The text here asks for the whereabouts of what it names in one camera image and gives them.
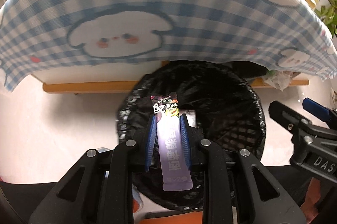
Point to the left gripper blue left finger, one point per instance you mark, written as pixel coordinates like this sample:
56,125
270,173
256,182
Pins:
150,141

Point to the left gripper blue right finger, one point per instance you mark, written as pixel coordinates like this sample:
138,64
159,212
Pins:
184,130

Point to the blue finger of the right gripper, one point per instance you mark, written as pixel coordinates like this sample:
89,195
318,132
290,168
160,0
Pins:
285,116
316,109

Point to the purple snack stick wrapper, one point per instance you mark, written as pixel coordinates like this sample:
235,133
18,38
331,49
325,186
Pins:
175,172

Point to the black bin with liner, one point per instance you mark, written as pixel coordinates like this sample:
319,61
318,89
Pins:
227,109

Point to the blue checked bear tablecloth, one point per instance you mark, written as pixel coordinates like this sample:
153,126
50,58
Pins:
277,34

